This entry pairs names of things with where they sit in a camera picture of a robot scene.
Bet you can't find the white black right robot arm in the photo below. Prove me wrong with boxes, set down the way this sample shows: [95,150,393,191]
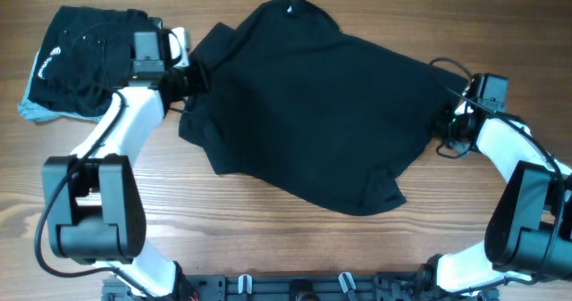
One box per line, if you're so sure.
[416,109,571,300]

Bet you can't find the folded light blue jeans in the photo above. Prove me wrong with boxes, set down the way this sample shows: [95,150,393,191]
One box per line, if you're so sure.
[18,46,102,122]

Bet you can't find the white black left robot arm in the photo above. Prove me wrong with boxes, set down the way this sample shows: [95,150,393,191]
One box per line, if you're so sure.
[34,65,200,300]

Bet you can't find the black t-shirt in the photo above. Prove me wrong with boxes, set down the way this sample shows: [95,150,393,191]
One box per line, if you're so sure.
[179,0,467,216]

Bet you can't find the folded black polo shirt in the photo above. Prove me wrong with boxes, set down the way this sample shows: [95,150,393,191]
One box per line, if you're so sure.
[28,6,161,118]

